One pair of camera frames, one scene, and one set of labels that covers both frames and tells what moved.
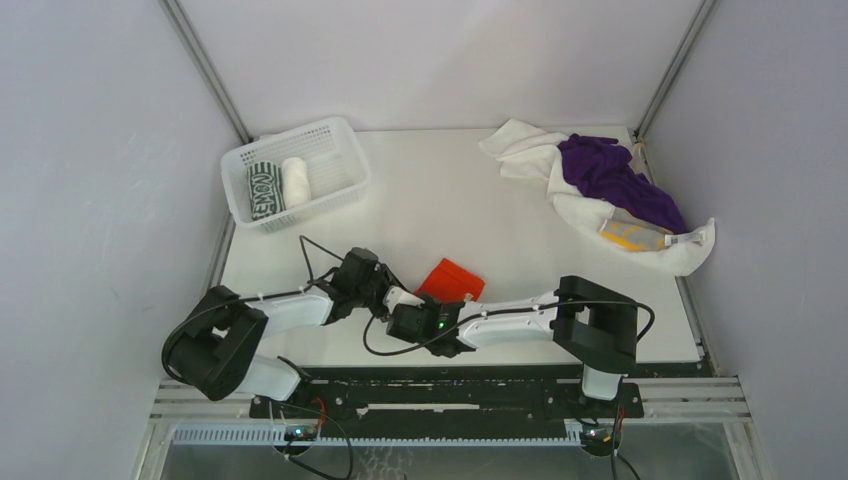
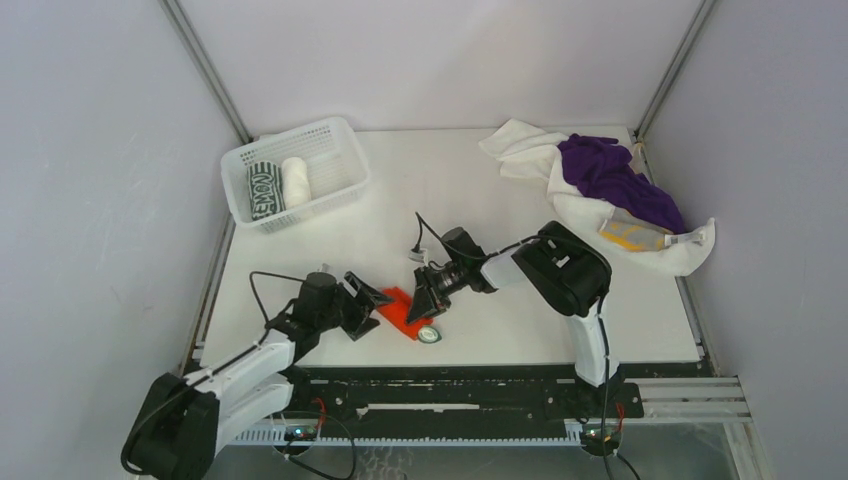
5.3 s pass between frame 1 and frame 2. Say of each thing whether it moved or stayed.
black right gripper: moved
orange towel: moved
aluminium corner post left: stayed
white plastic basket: stayed
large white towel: stayed
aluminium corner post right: stayed
